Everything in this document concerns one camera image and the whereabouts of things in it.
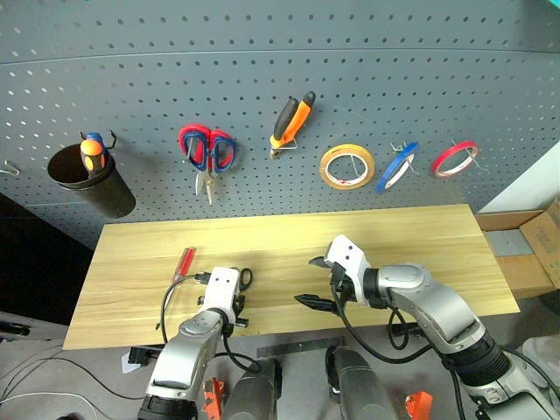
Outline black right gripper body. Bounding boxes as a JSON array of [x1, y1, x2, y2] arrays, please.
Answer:
[[327, 261, 357, 308]]

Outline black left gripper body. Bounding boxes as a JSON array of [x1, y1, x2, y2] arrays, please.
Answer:
[[232, 279, 251, 330]]

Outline yellow tape roll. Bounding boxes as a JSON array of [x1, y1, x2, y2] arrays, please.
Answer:
[[318, 143, 376, 191]]

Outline blue tape roll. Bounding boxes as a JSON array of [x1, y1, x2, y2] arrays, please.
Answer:
[[374, 141, 422, 195]]

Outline red tape roll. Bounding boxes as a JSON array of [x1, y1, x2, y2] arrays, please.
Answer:
[[430, 140, 480, 179]]

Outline grey metal pegboard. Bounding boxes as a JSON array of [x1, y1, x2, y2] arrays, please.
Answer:
[[0, 0, 560, 251]]

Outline grey metal bar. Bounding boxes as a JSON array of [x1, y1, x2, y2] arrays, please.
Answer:
[[255, 335, 341, 359]]

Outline black metal cup holder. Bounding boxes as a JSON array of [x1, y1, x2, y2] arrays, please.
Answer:
[[46, 143, 137, 220]]

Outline brown cardboard box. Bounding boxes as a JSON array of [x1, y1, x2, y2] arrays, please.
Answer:
[[474, 208, 560, 300]]

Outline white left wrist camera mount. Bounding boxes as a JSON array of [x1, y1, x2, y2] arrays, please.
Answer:
[[202, 266, 242, 321]]

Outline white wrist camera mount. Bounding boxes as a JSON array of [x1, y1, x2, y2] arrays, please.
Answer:
[[325, 234, 374, 306], [202, 266, 242, 321]]

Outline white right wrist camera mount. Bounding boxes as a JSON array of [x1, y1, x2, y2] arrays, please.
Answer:
[[325, 234, 374, 306]]

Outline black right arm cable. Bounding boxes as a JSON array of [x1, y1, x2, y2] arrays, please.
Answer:
[[330, 279, 467, 420]]

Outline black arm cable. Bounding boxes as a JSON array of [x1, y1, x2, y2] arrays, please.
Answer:
[[330, 279, 467, 420], [155, 271, 263, 375]]

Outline red handled screwdriver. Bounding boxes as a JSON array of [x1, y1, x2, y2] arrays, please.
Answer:
[[170, 246, 198, 284]]

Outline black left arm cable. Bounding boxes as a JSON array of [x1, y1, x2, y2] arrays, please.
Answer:
[[155, 271, 263, 375]]

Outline black table bracket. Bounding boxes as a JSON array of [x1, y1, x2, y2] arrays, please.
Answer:
[[128, 344, 165, 369]]

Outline red blue handled scissors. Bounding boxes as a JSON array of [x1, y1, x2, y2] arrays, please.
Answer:
[[178, 124, 238, 207]]

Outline orange black handled pliers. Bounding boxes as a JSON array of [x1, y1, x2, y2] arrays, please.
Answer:
[[269, 90, 317, 161]]

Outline black floor cable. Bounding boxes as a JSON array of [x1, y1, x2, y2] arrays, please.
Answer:
[[0, 356, 145, 402]]

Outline white floor cable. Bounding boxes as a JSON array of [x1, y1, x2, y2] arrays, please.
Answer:
[[0, 391, 104, 420]]

